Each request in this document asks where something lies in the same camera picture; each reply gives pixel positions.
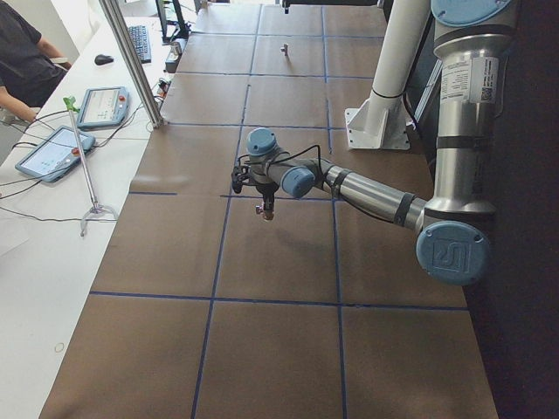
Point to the white PPR pipe fitting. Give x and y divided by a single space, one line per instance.
266 214

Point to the lower teach pendant tablet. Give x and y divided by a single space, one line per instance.
53 157

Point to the black keyboard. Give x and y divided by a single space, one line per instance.
140 40

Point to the teach pendant tablet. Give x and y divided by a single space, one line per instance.
53 157
103 107

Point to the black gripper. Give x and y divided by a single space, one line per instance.
265 189

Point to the upper teach pendant tablet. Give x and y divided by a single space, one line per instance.
103 107

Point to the metal reacher grabber tool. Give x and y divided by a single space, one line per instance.
97 211

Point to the black monitor stand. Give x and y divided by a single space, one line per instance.
172 28

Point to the black computer mouse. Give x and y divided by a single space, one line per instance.
103 59

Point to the aluminium frame post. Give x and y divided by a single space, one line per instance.
119 28

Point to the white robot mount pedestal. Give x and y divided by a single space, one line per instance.
380 122

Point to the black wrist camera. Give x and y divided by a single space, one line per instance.
240 177

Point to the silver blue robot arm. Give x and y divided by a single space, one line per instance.
470 38

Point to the seated person in black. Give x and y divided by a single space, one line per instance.
29 75

